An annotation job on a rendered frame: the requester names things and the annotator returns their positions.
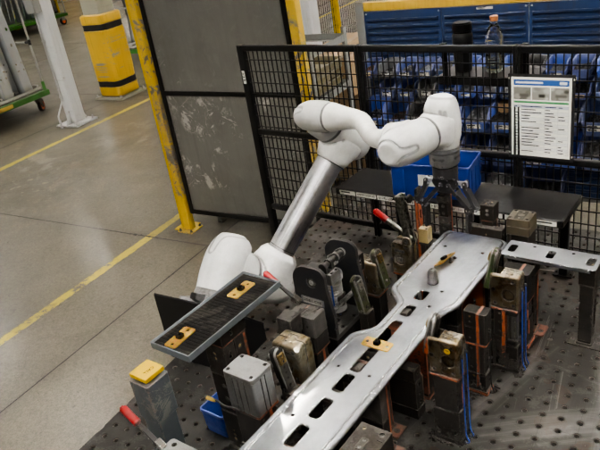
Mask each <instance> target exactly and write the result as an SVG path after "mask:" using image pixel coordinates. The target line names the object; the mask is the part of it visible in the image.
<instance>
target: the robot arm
mask: <svg viewBox="0 0 600 450"><path fill-rule="evenodd" d="M294 121H295V123H296V125H297V126H298V127H299V128H301V129H303V130H307V132H308V133H310V134H311V135H312V136H314V137H315V138H317V139H319V144H318V148H317V155H318V156H317V157H316V159H315V161H314V163H313V165H312V167H311V169H310V170H309V172H308V174H307V176H306V177H305V179H304V182H303V184H302V186H301V187H300V188H299V190H298V192H297V194H296V196H295V198H294V200H293V202H292V204H291V205H290V206H289V208H288V210H287V213H286V214H285V216H284V218H283V220H282V222H281V223H280V225H279V227H278V229H277V231H276V233H275V234H274V236H273V238H272V240H271V242H270V243H267V244H264V245H262V246H260V248H259V249H258V250H257V251H255V252H254V253H251V252H252V247H251V245H250V243H249V241H248V240H247V239H246V238H245V237H244V236H241V235H238V234H233V233H228V232H222V233H221V234H220V235H218V236H216V237H215V238H214V240H213V241H212V243H211V244H210V245H209V246H208V248H207V250H206V252H205V255H204V259H203V261H202V264H201V267H200V271H199V274H198V279H197V283H196V289H195V291H194V292H192V293H191V295H190V296H180V297H179V298H180V299H185V300H188V301H193V302H197V303H202V302H203V301H204V300H205V299H207V298H208V297H209V296H211V295H212V294H213V293H215V292H216V291H217V290H219V289H220V288H222V287H223V286H224V285H226V284H227V283H228V282H230V281H231V280H232V279H234V278H235V277H236V276H237V275H238V274H239V273H241V272H242V271H245V272H249V273H253V274H256V275H259V276H263V272H264V271H268V272H269V273H270V274H272V275H273V276H274V277H275V278H276V279H278V280H279V281H280V284H281V285H283V286H284V287H285V288H286V289H287V290H288V291H290V292H291V293H292V294H294V292H295V286H294V281H293V271H294V270H295V268H296V258H295V257H294V254H295V252H296V249H297V248H298V247H299V245H300V243H301V241H302V240H303V238H304V235H305V233H306V232H307V230H308V229H309V227H310V225H311V223H312V222H313V219H314V217H315V215H316V214H317V212H318V211H319V209H320V207H321V205H322V203H323V201H324V199H325V197H326V196H327V194H328V192H329V190H330V188H331V187H332V185H333V183H334V181H335V179H336V178H337V176H338V174H339V172H340V170H341V169H342V168H343V169H344V168H345V167H347V166H348V165H349V164H350V163H351V162H352V161H355V160H358V159H361V158H363V157H364V156H365V155H366V154H367V153H368V151H369V149H370V146H371V147H373V148H376V149H377V152H378V156H379V158H380V160H381V161H382V162H383V163H384V164H386V165H388V166H391V167H402V166H406V165H409V164H411V163H415V162H417V161H419V160H420V159H422V158H424V157H425V156H427V155H429V164H430V165H431V166H432V176H433V178H431V177H430V175H427V176H426V177H425V178H424V179H423V185H422V187H421V191H420V193H419V194H418V196H417V198H416V201H415V203H416V204H420V205H421V209H422V214H423V215H424V218H425V226H426V227H428V226H429V225H430V223H431V212H430V203H428V201H429V200H430V199H431V198H432V197H433V196H434V195H435V194H436V193H437V192H438V191H439V192H440V193H446V194H449V195H450V194H452V195H453V196H455V197H456V199H457V200H458V201H459V202H460V204H461V205H462V206H463V207H464V209H465V210H466V211H467V212H466V213H465V225H466V233H467V234H469V233H470V232H471V230H472V222H473V221H474V213H476V212H477V211H478V210H479V209H480V206H479V203H478V201H477V199H476V198H475V196H474V195H473V193H472V191H471V188H470V184H469V181H468V180H465V181H460V180H459V179H458V163H459V162H460V138H461V134H462V121H461V114H460V109H459V105H458V103H457V100H456V98H455V96H453V95H451V94H448V93H438V94H434V95H431V96H429V97H428V99H427V101H426V103H425V105H424V108H423V114H422V115H421V116H420V117H419V118H418V119H416V120H412V121H410V120H406V121H398V122H390V123H388V124H387V125H385V126H384V127H383V129H377V127H376V125H375V124H374V122H373V120H372V118H371V117H370V116H369V115H368V114H367V113H366V112H363V111H360V110H357V109H354V108H350V107H347V106H344V105H342V104H337V103H333V102H329V101H325V100H310V101H306V102H303V103H301V104H300V105H298V106H297V108H296V109H295V110H294ZM431 182H432V183H433V184H434V186H435V188H434V189H433V190H432V191H431V192H430V194H429V195H428V196H427V197H426V198H425V199H424V200H423V199H422V198H423V197H424V195H425V193H426V191H427V188H428V186H429V184H430V183H431ZM458 186H461V188H462V190H463V193H464V194H463V193H462V192H461V189H459V187H458ZM455 190H456V192H454V191H455ZM464 195H465V196H466V197H465V196H464ZM289 298H290V296H288V295H287V294H286V293H285V292H284V291H282V290H281V289H280V288H278V289H277V290H276V291H275V292H274V293H272V294H271V295H270V296H269V297H268V298H266V299H265V300H264V301H263V303H264V304H279V303H283V302H286V301H287V300H288V299H289Z"/></svg>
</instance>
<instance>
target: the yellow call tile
mask: <svg viewBox="0 0 600 450"><path fill-rule="evenodd" d="M163 370H164V367H163V366H162V365H161V364H158V363H156V362H152V361H150V360H145V361H144V362H142V363H141V364H140V365H139V366H138V367H137V368H136V369H134V370H133V371H132V372H130V373H129V375H130V377H131V378H133V379H137V380H139V381H141V382H143V383H146V384H147V383H148V382H149V381H150V380H152V379H153V378H154V377H156V376H157V375H158V374H159V373H161V372H162V371H163Z"/></svg>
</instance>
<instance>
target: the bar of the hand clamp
mask: <svg viewBox="0 0 600 450"><path fill-rule="evenodd" d="M393 200H395V201H396V209H397V212H398V216H399V220H400V224H401V228H402V231H403V235H404V237H408V238H409V239H411V236H410V235H412V236H413V238H412V240H411V243H412V241H413V242H415V241H416V237H415V234H414V230H413V223H412V219H411V215H410V211H409V207H408V204H410V203H411V202H412V201H413V196H412V195H411V194H409V195H407V196H406V195H405V193H398V194H397V195H396V196H395V197H393Z"/></svg>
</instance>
